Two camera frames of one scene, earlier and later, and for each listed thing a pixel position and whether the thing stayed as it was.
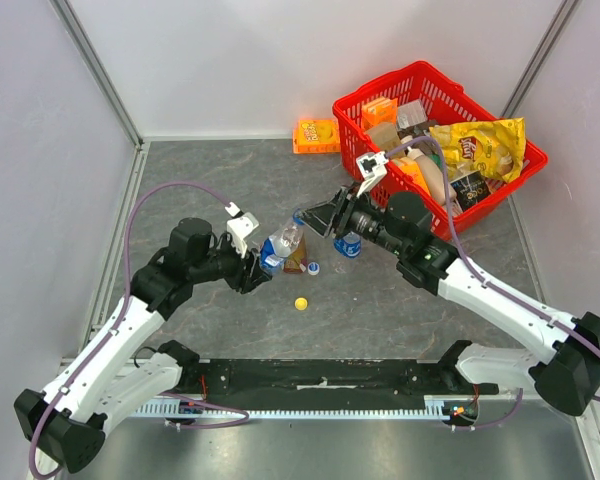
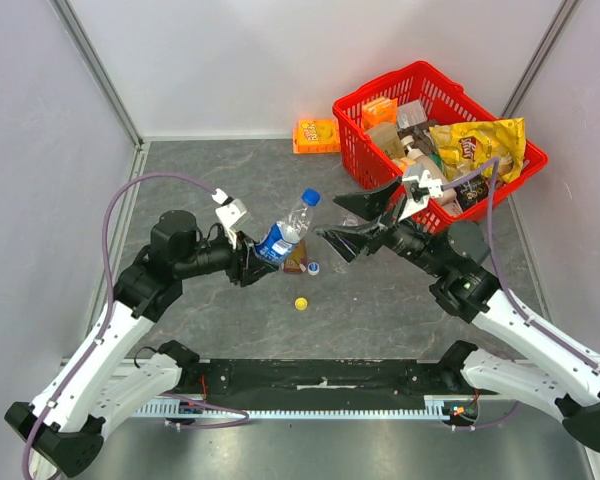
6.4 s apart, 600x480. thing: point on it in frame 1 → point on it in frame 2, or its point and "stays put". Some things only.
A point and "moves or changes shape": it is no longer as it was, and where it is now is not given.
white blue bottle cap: (313, 268) stays put
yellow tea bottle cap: (301, 303) stays put
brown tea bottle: (298, 260) stays put
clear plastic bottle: (284, 242) moves or changes shape
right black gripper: (343, 212) → (381, 234)
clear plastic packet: (411, 113) stays put
